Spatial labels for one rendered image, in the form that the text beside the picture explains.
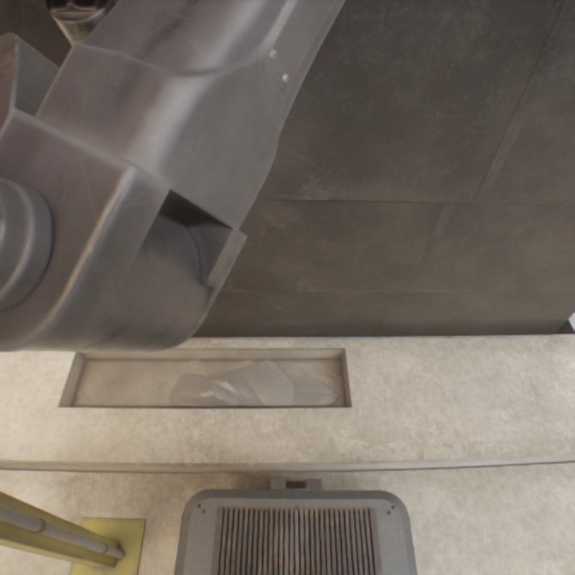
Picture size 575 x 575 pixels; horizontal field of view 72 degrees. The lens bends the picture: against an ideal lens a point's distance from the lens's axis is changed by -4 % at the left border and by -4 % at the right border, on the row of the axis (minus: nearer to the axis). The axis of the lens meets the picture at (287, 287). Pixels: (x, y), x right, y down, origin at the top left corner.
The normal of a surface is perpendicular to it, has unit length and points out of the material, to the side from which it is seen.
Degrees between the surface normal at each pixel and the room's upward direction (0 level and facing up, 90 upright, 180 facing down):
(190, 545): 0
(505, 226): 90
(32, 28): 90
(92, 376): 0
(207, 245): 36
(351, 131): 90
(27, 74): 69
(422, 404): 0
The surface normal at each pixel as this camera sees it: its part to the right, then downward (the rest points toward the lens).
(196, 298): 0.90, 0.24
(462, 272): 0.02, 0.78
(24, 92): 0.94, -0.14
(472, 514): 0.03, -0.63
